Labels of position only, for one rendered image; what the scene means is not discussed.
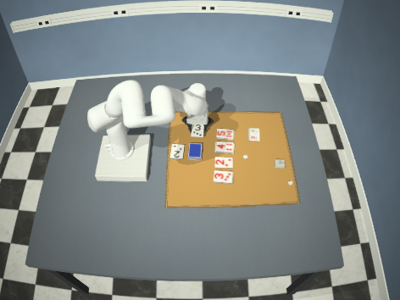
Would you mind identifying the orange square mat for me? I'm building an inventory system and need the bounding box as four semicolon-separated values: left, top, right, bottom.
164;111;300;208

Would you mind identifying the orange-tan rectangular mat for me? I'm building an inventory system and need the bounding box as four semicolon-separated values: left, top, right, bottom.
168;113;297;205

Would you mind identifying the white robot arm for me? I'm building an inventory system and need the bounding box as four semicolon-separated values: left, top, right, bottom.
87;80;208;160

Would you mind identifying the blue card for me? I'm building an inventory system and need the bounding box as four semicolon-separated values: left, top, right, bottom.
188;143;202;158

